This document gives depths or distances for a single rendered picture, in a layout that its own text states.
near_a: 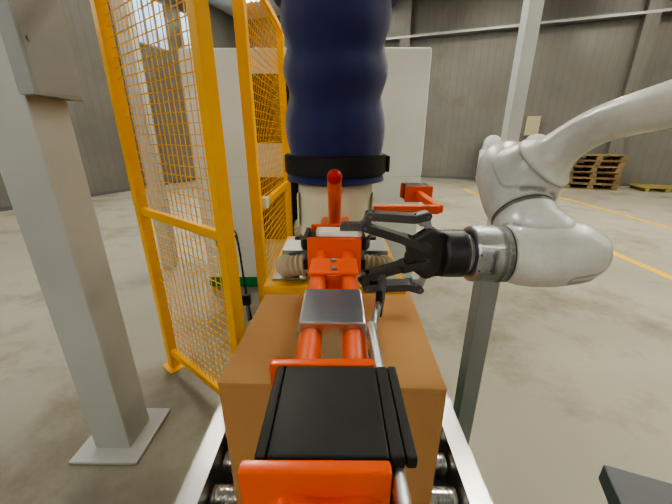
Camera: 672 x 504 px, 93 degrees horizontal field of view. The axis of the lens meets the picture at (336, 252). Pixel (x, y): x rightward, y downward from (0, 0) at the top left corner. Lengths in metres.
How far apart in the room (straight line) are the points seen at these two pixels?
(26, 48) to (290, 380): 1.30
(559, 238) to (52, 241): 1.48
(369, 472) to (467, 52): 11.86
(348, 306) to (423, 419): 0.38
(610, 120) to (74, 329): 1.68
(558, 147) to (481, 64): 11.27
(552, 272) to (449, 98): 11.29
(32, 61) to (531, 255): 1.38
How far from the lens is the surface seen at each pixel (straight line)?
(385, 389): 0.22
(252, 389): 0.63
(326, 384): 0.22
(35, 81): 1.39
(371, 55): 0.69
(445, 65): 11.90
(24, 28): 1.42
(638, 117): 0.58
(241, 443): 0.73
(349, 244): 0.48
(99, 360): 1.67
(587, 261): 0.58
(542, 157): 0.62
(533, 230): 0.55
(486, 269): 0.52
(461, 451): 1.02
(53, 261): 1.53
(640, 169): 12.64
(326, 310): 0.31
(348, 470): 0.18
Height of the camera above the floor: 1.35
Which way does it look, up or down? 20 degrees down
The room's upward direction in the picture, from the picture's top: straight up
